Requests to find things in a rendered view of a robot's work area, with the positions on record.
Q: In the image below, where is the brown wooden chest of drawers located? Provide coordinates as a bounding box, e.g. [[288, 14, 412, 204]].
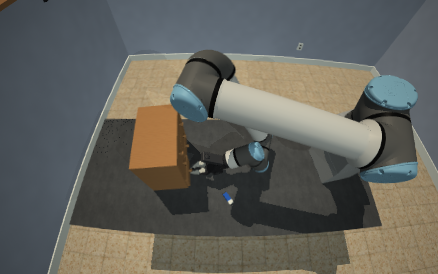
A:
[[129, 104, 188, 190]]

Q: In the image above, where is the blue and white eraser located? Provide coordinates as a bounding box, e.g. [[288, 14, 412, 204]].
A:
[[223, 192, 233, 205]]

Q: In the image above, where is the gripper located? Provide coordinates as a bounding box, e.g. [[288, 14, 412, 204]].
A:
[[190, 154, 229, 175]]

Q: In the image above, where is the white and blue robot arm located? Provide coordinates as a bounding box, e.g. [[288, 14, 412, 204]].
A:
[[170, 50, 418, 183]]

